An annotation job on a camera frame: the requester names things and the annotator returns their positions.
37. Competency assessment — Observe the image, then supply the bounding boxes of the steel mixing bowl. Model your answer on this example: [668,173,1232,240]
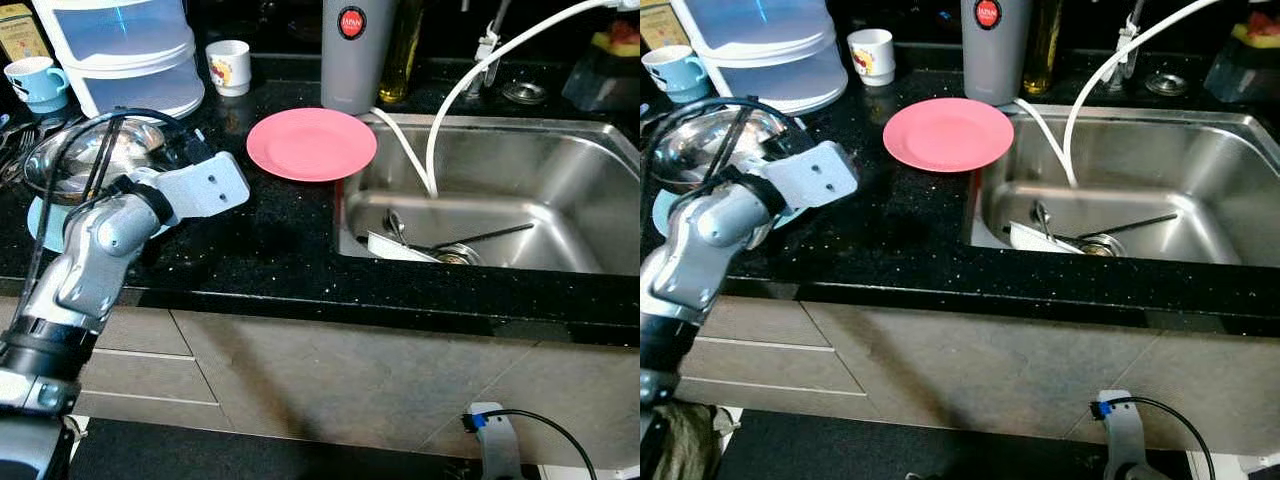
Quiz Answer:
[650,103,796,196]
[22,117,171,206]

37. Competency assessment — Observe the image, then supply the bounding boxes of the grey kitchen cabinet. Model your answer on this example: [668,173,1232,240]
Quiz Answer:
[0,295,641,471]
[640,295,1280,456]

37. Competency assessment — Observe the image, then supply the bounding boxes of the translucent white stacked container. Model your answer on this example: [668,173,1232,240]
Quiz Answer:
[668,0,849,114]
[32,0,206,119]

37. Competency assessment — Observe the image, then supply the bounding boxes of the white printed mug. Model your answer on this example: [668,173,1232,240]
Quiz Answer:
[847,28,896,87]
[205,40,253,98]

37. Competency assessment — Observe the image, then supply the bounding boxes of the pink plate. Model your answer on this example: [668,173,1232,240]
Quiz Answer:
[246,107,379,183]
[883,97,1016,173]

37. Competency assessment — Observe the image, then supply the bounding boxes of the blue cup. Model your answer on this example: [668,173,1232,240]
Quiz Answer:
[641,45,709,104]
[3,57,71,114]

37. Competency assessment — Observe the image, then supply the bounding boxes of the light blue plate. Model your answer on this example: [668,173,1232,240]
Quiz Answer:
[652,185,806,239]
[27,193,176,254]

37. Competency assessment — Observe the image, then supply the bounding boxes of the steel fork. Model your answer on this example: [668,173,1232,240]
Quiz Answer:
[0,118,49,179]

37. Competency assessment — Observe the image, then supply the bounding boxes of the yellow printed box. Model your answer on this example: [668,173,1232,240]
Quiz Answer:
[640,3,691,51]
[0,3,51,63]

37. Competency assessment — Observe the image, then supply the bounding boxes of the grey thermos flask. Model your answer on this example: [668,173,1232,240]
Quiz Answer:
[320,0,399,116]
[960,0,1033,106]

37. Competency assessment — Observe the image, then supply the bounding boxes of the dark box with fruit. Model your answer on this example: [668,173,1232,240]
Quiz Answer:
[1203,12,1280,101]
[560,18,641,111]

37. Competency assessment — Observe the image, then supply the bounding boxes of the yellow oil bottle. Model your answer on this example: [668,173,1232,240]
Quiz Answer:
[378,0,426,105]
[1022,0,1063,97]

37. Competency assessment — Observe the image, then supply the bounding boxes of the stainless steel sink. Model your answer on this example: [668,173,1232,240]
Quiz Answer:
[335,110,641,276]
[965,103,1280,269]

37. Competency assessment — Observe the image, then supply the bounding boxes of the long black utensil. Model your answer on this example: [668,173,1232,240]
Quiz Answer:
[1060,213,1179,243]
[415,222,536,253]

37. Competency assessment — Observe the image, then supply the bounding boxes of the black floor mat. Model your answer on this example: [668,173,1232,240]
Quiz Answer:
[715,410,1196,480]
[70,420,601,480]

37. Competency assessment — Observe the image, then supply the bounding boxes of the olive green bag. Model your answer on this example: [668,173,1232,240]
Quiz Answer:
[655,400,721,480]

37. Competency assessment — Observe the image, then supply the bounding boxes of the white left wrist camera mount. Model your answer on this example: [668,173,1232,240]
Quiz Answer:
[125,152,251,219]
[745,140,859,213]

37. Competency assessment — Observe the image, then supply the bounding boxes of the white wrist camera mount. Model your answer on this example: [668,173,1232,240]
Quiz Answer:
[1097,390,1151,480]
[745,140,859,213]
[468,402,526,480]
[125,152,251,219]

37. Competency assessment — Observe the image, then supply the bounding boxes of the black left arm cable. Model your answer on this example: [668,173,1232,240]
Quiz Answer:
[645,95,801,261]
[15,108,191,301]

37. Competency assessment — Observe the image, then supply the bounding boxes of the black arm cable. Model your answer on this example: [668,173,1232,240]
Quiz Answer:
[15,108,191,301]
[645,95,801,261]
[462,408,571,480]
[1090,397,1216,480]

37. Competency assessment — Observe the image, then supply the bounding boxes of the short white flexible hose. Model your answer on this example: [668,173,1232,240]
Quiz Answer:
[370,105,433,196]
[1012,97,1076,188]

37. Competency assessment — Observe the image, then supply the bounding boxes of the long white flexible hose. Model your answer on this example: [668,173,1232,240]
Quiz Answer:
[425,0,641,198]
[1063,0,1226,189]

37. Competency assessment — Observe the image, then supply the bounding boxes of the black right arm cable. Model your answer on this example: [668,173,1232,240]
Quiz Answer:
[462,408,571,480]
[1090,397,1216,480]

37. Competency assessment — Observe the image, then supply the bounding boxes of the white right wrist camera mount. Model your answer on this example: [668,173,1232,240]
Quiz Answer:
[468,402,526,480]
[1097,390,1151,480]

